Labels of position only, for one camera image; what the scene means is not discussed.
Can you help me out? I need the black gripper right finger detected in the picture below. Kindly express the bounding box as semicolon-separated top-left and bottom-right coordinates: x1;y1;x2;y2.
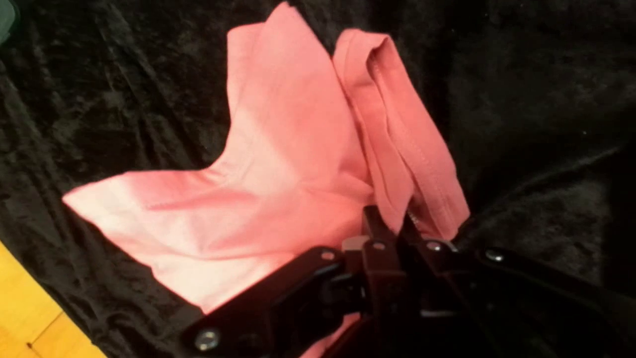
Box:
395;215;636;358

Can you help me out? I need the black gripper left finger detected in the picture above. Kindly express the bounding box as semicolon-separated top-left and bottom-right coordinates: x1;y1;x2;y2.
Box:
180;205;399;358

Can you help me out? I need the pink cloth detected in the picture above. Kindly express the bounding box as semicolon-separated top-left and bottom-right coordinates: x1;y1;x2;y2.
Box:
59;0;472;358

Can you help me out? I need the black velvet tablecloth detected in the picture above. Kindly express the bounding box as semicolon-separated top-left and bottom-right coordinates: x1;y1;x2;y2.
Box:
0;0;636;358

